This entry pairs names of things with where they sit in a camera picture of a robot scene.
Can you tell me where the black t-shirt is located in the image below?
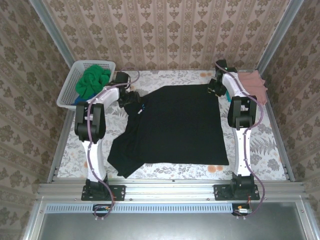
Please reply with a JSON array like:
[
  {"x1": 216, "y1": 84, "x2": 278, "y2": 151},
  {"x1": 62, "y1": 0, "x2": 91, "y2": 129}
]
[{"x1": 107, "y1": 84, "x2": 230, "y2": 179}]

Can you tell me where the white plastic lattice basket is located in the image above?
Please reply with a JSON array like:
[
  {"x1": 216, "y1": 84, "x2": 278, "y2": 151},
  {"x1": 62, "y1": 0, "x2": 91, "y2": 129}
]
[{"x1": 56, "y1": 59, "x2": 117, "y2": 113}]

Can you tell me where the pink folded t-shirt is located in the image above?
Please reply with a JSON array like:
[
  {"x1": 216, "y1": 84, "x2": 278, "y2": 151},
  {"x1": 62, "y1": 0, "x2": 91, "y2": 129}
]
[{"x1": 236, "y1": 69, "x2": 268, "y2": 106}]

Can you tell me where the green t-shirt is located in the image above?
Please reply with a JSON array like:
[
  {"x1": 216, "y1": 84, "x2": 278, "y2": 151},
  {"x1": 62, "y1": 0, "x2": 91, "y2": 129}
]
[{"x1": 75, "y1": 64, "x2": 112, "y2": 99}]

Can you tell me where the blue t-shirt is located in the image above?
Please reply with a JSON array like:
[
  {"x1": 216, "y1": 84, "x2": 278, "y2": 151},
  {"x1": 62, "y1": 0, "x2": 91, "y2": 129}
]
[{"x1": 71, "y1": 93, "x2": 97, "y2": 106}]

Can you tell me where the white floral tablecloth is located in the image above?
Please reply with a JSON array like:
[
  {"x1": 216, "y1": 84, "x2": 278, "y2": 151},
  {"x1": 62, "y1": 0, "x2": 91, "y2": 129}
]
[{"x1": 57, "y1": 69, "x2": 288, "y2": 181}]

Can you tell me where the grey metal sheet panel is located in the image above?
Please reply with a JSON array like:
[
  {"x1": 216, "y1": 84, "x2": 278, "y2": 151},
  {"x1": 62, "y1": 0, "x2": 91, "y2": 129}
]
[{"x1": 22, "y1": 199, "x2": 320, "y2": 240}]

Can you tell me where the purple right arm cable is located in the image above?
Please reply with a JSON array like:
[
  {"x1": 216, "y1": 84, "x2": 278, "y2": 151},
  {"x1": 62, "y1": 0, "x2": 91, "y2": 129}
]
[{"x1": 215, "y1": 61, "x2": 266, "y2": 218}]

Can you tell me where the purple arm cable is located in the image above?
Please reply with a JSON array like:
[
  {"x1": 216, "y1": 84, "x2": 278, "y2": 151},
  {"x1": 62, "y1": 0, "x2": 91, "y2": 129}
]
[
  {"x1": 215, "y1": 61, "x2": 266, "y2": 218},
  {"x1": 84, "y1": 69, "x2": 140, "y2": 221}
]

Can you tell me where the aluminium corner post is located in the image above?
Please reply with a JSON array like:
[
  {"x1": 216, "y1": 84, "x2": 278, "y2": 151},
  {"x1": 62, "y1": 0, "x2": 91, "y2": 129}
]
[
  {"x1": 256, "y1": 0, "x2": 305, "y2": 76},
  {"x1": 28, "y1": 0, "x2": 82, "y2": 76}
]

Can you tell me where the aluminium table side rail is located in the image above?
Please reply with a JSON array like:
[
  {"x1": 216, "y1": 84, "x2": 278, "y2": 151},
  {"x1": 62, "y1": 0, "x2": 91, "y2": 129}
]
[
  {"x1": 46, "y1": 109, "x2": 76, "y2": 183},
  {"x1": 254, "y1": 71, "x2": 296, "y2": 182}
]

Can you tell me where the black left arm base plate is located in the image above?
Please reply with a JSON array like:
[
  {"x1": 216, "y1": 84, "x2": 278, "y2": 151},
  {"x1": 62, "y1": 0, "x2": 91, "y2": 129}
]
[{"x1": 81, "y1": 184, "x2": 126, "y2": 202}]

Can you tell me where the aluminium front frame rail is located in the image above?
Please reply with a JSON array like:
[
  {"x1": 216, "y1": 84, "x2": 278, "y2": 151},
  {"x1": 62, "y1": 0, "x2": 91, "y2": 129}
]
[{"x1": 37, "y1": 179, "x2": 307, "y2": 201}]

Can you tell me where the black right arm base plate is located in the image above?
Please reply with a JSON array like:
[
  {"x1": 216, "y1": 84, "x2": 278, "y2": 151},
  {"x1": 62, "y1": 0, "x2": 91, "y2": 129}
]
[{"x1": 213, "y1": 184, "x2": 261, "y2": 202}]

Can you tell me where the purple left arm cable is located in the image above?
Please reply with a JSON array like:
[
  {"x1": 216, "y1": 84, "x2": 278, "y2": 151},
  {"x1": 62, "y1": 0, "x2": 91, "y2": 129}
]
[{"x1": 84, "y1": 69, "x2": 140, "y2": 221}]

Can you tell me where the grey slotted cable duct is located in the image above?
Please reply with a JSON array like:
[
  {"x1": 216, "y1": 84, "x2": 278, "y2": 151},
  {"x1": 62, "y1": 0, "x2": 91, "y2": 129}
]
[{"x1": 45, "y1": 202, "x2": 235, "y2": 214}]

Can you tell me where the black cable connector box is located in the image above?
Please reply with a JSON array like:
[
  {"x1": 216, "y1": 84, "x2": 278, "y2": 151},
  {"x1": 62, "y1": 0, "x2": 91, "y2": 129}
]
[
  {"x1": 232, "y1": 203, "x2": 253, "y2": 216},
  {"x1": 92, "y1": 203, "x2": 113, "y2": 217}
]

